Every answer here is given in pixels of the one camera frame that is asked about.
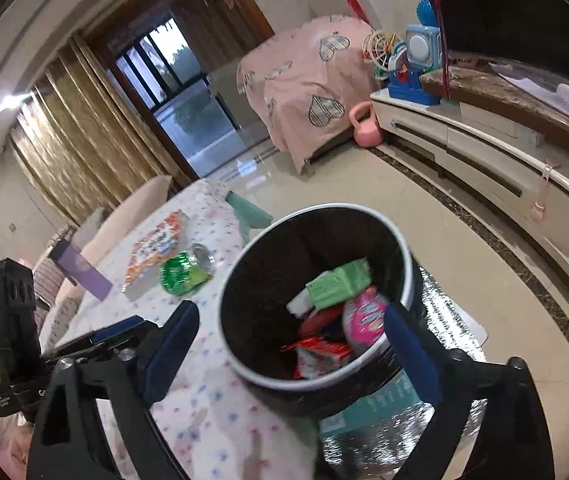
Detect golden curtain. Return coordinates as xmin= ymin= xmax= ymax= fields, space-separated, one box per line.
xmin=7 ymin=35 xmax=200 ymax=226

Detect bead maze toy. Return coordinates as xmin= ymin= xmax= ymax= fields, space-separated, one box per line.
xmin=363 ymin=30 xmax=400 ymax=78

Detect silver foil mat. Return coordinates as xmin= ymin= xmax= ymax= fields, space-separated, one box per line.
xmin=321 ymin=270 xmax=490 ymax=480

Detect white dotted tablecloth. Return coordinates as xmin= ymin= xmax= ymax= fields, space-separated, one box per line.
xmin=39 ymin=178 xmax=325 ymax=480

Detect colourful printed snack box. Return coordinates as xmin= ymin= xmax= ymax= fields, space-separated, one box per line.
xmin=122 ymin=210 xmax=188 ymax=301

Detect pink heart print cover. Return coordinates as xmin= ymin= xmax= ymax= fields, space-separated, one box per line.
xmin=237 ymin=14 xmax=382 ymax=173

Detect sliding glass door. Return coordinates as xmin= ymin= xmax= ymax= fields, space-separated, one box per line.
xmin=107 ymin=10 xmax=245 ymax=176

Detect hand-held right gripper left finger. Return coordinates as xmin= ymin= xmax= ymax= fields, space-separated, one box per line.
xmin=27 ymin=300 xmax=200 ymax=480

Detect green cardboard box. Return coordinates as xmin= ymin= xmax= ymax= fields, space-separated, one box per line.
xmin=305 ymin=258 xmax=372 ymax=310

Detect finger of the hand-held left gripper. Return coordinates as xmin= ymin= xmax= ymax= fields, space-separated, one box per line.
xmin=39 ymin=315 xmax=160 ymax=361

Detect blue toy machine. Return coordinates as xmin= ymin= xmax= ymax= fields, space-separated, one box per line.
xmin=388 ymin=24 xmax=447 ymax=108

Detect small red packet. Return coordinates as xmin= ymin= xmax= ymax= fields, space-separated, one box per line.
xmin=298 ymin=307 xmax=345 ymax=338

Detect black television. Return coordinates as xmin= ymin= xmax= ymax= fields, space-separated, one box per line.
xmin=409 ymin=0 xmax=569 ymax=66

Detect red and white packet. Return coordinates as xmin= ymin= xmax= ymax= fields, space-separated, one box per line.
xmin=279 ymin=335 xmax=357 ymax=381

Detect thin red pole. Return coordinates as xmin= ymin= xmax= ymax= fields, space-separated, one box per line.
xmin=423 ymin=0 xmax=452 ymax=103

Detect white rimmed black trash bin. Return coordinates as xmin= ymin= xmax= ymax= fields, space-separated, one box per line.
xmin=217 ymin=203 xmax=425 ymax=418

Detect cream television cabinet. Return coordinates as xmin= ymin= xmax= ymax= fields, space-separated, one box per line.
xmin=369 ymin=55 xmax=569 ymax=268

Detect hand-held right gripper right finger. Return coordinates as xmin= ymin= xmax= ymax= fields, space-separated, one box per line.
xmin=383 ymin=304 xmax=555 ymax=480

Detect teal cardboard box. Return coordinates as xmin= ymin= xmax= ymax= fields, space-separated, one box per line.
xmin=318 ymin=372 xmax=435 ymax=438

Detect striped cushion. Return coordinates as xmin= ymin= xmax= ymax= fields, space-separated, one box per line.
xmin=32 ymin=260 xmax=72 ymax=311

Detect pink drawer safety strap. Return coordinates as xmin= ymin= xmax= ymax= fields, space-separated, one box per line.
xmin=531 ymin=157 xmax=562 ymax=221

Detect purple bottle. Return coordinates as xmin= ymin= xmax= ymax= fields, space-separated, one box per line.
xmin=47 ymin=237 xmax=114 ymax=302

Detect pink round packet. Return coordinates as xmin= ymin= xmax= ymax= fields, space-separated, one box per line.
xmin=341 ymin=285 xmax=390 ymax=346

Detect pink kettlebell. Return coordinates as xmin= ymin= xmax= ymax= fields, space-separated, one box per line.
xmin=349 ymin=101 xmax=381 ymax=148

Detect white papers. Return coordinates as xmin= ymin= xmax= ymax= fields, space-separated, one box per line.
xmin=489 ymin=57 xmax=569 ymax=126

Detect beige sofa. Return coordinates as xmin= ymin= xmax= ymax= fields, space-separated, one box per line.
xmin=29 ymin=175 xmax=175 ymax=351

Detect teal plastic stool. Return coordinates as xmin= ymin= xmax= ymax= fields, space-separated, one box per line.
xmin=227 ymin=191 xmax=274 ymax=233

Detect green crushed can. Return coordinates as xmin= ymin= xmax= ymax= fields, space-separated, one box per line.
xmin=159 ymin=242 xmax=216 ymax=293

